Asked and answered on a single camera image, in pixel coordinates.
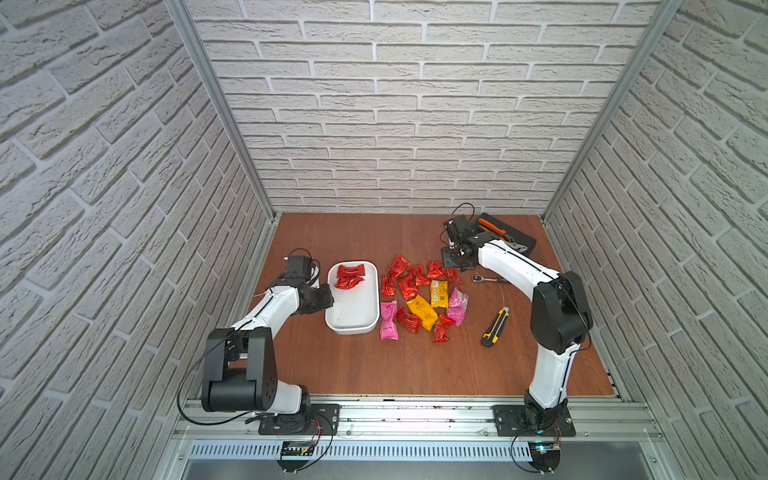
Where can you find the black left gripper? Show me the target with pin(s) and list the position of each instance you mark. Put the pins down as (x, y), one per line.
(321, 298)

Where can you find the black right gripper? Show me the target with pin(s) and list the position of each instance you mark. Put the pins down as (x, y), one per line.
(446, 259)

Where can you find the large yellow tea bag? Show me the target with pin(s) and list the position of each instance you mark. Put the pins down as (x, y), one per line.
(439, 294)

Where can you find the white plastic storage box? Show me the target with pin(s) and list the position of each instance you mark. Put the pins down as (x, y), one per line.
(356, 309)

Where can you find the pink tea bag with barcode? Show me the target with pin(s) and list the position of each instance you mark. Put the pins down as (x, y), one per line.
(457, 307)

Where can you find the small yellow tea bag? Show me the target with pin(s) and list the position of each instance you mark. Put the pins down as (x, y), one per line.
(424, 311)

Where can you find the small red tea bag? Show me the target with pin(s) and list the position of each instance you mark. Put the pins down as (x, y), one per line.
(407, 320)

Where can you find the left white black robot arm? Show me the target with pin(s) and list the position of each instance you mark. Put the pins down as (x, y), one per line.
(239, 362)

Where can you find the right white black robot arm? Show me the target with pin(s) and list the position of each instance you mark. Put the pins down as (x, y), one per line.
(560, 319)

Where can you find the black plastic tool case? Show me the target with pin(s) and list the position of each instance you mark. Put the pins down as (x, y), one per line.
(517, 234)

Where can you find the yellow black utility knife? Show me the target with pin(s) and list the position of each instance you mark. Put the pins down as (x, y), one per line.
(494, 332)

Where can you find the left controller board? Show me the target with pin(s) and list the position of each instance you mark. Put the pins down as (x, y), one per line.
(295, 455)

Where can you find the controller board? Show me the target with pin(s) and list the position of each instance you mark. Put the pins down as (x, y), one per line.
(295, 455)
(545, 457)

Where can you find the right controller board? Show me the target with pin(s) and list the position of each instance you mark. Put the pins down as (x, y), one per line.
(545, 457)

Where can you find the aluminium corner profile left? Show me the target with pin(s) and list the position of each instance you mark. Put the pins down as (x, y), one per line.
(189, 34)

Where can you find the aluminium corner profile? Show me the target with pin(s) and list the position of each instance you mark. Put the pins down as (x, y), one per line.
(651, 37)
(189, 34)

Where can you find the aluminium corner profile right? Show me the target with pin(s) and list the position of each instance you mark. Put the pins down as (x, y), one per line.
(651, 37)

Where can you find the chrome ratchet wrench red handle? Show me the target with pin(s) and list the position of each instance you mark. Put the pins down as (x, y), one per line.
(478, 278)

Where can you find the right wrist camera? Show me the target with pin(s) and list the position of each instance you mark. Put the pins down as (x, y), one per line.
(458, 229)

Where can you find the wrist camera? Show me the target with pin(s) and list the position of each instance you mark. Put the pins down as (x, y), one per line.
(458, 229)
(300, 270)

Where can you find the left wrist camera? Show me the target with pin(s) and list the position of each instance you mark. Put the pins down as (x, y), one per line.
(300, 270)

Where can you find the orange handled pliers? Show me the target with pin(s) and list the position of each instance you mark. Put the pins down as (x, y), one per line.
(503, 234)

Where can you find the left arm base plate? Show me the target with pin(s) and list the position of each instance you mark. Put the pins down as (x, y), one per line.
(320, 419)

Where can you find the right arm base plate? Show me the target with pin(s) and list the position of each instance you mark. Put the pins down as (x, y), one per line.
(520, 420)

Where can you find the aluminium front rail frame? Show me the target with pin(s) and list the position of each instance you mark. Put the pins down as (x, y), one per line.
(417, 428)

